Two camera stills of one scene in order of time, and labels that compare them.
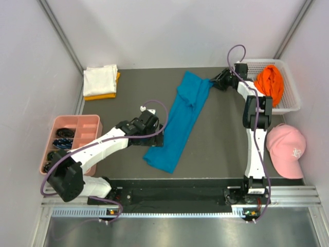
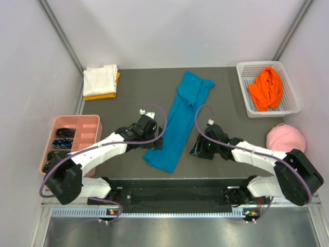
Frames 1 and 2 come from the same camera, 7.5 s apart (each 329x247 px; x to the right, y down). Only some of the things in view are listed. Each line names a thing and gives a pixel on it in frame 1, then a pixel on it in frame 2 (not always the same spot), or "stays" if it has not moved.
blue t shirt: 192,92 stays
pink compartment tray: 68,132 stays
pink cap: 287,146 stays
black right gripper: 219,82 -> 199,148
